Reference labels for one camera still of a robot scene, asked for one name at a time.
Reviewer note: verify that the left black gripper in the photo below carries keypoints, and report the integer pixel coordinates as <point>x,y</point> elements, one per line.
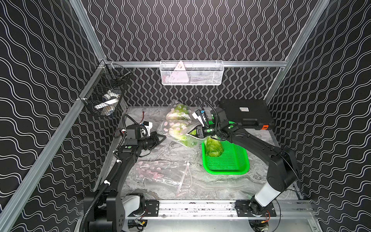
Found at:
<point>155,139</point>

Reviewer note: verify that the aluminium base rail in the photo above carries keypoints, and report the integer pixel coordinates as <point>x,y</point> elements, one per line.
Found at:
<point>222,209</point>

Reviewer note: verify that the green plastic basket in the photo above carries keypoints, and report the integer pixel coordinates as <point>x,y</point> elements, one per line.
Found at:
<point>233,161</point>

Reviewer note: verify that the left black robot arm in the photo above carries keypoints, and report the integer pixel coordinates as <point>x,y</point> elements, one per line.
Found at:
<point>118,174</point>

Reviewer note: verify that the black wire wall basket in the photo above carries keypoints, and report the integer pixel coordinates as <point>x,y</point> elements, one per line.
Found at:
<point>111,77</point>

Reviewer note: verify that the pink triangle card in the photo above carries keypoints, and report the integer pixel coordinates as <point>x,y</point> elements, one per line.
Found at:
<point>179,74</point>

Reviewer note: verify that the black tool case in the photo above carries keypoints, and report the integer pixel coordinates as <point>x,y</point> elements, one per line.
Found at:
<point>251,113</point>

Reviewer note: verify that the zip-top bag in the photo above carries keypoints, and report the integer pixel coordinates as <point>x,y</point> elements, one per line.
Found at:
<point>174,174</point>

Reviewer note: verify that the white wire wall basket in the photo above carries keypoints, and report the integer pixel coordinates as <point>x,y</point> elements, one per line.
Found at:
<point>200,73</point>

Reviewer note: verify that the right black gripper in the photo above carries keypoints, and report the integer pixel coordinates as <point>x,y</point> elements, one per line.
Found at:
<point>196,135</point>

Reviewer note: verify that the bagged chinese cabbage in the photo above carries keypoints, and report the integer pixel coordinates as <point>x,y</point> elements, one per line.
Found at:
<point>165,125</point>
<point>180,111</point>

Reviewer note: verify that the white items in black basket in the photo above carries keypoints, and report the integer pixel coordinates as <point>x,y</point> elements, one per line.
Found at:
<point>109,104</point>

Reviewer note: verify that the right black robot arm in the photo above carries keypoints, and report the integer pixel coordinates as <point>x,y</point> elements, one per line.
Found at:
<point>229,122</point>

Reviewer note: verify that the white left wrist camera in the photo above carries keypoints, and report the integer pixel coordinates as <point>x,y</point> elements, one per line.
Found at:
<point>146,127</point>

